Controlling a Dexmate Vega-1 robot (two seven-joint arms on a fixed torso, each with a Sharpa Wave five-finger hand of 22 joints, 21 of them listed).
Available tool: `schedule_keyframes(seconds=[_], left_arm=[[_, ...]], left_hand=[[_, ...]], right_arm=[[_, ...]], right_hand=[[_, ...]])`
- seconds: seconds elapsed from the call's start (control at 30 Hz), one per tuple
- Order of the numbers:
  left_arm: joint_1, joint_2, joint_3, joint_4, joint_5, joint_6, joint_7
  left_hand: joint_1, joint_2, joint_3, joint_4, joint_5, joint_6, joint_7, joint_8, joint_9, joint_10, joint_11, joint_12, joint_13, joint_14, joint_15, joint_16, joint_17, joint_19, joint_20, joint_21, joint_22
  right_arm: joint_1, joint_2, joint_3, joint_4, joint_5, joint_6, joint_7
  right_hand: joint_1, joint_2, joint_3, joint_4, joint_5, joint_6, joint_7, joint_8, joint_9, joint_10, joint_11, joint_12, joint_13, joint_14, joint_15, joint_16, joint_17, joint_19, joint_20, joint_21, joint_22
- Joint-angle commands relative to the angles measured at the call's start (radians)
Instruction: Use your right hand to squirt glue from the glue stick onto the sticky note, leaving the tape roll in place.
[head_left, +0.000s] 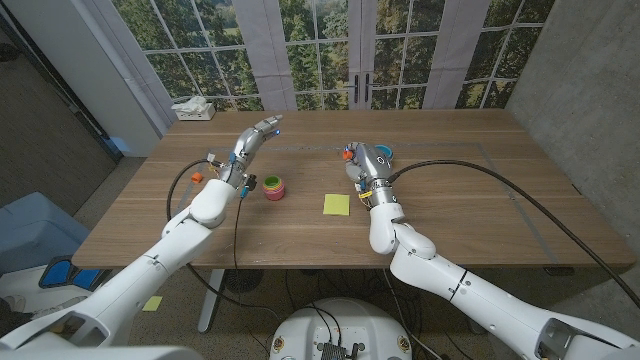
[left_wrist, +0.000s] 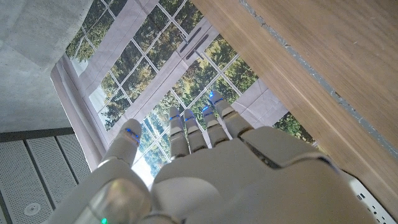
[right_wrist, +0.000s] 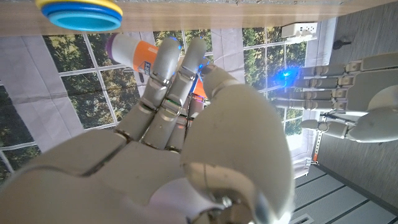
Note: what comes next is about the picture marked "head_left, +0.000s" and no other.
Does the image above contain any dark trouser leg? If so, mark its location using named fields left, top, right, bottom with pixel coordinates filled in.
left=0, top=298, right=34, bottom=337

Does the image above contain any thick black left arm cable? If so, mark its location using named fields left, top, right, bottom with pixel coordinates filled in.
left=166, top=158, right=281, bottom=321

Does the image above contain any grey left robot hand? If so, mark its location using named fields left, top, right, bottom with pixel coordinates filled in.
left=218, top=114, right=284, bottom=189

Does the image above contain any blue and black pad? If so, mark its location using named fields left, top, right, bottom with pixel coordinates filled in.
left=38, top=254, right=114, bottom=292

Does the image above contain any yellow sticky note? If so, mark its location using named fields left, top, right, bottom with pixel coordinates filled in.
left=322, top=193, right=351, bottom=217

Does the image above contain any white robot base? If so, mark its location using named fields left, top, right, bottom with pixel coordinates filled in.
left=269, top=298, right=414, bottom=360

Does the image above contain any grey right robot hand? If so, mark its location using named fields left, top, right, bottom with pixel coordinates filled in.
left=343, top=142, right=397, bottom=188

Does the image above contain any printed window backdrop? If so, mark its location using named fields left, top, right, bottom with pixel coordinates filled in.
left=82, top=0, right=556, bottom=112

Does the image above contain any pink stacking cup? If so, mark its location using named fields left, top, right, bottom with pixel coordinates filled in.
left=261, top=182, right=286, bottom=202

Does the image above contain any white table leg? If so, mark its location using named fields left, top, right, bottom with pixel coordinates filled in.
left=198, top=268, right=226, bottom=335

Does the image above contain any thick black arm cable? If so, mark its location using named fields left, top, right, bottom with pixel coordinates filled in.
left=388, top=159, right=640, bottom=310
left=166, top=158, right=281, bottom=321

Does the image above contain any white tissue box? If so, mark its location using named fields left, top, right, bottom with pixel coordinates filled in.
left=171, top=96, right=217, bottom=122

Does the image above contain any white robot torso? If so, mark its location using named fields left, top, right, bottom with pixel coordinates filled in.
left=0, top=345, right=204, bottom=360

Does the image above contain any white grey sneaker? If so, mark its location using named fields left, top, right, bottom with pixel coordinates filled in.
left=0, top=293, right=27, bottom=314
left=27, top=295, right=90, bottom=320

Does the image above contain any blue-grey storage bin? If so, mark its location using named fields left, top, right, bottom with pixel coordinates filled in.
left=0, top=192, right=91, bottom=275

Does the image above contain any black round device under table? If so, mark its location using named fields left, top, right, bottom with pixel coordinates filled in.
left=223, top=268, right=265, bottom=294

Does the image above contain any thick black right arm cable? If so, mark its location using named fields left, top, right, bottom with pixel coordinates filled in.
left=388, top=159, right=640, bottom=310

